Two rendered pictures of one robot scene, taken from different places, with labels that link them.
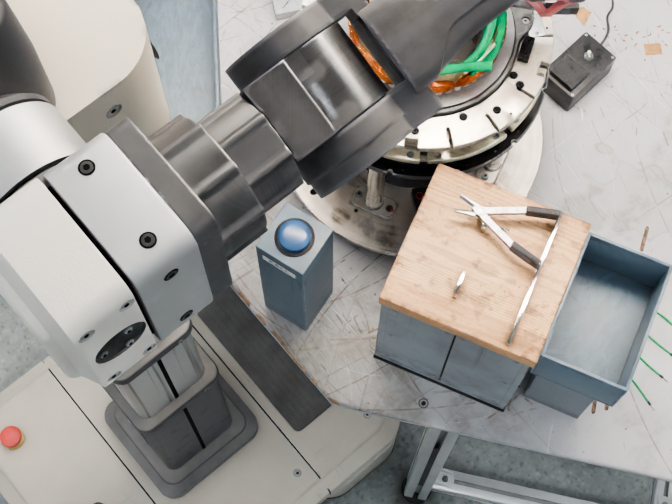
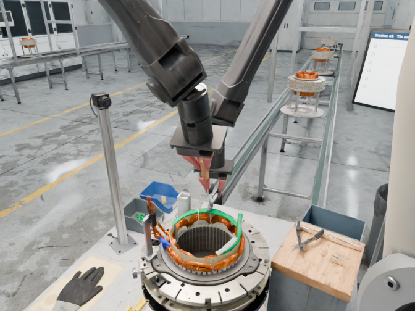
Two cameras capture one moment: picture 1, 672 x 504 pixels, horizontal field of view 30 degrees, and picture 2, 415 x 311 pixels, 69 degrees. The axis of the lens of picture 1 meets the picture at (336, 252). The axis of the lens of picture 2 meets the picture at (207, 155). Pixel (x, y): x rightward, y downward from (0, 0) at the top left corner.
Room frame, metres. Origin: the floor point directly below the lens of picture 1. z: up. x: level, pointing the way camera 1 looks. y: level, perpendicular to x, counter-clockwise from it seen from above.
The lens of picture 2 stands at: (0.67, 0.47, 1.64)
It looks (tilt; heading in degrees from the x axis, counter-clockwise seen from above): 26 degrees down; 281
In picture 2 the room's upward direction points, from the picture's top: straight up
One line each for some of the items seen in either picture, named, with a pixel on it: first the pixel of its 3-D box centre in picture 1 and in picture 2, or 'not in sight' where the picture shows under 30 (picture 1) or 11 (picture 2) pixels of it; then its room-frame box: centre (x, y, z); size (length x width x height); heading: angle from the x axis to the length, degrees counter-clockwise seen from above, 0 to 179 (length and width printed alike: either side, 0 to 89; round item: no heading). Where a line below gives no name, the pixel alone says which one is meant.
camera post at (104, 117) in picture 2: not in sight; (113, 183); (1.18, -0.40, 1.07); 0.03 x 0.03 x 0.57; 53
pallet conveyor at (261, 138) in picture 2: not in sight; (318, 89); (-0.25, -5.09, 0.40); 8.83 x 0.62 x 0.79; 78
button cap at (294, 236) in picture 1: (294, 235); not in sight; (0.53, 0.05, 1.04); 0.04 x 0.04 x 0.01
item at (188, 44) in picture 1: (186, 106); not in sight; (0.76, 0.21, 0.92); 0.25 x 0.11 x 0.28; 5
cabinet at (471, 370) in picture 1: (472, 298); (310, 293); (0.49, -0.18, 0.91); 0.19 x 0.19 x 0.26; 67
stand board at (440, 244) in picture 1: (485, 263); (318, 255); (0.49, -0.18, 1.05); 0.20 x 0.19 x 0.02; 67
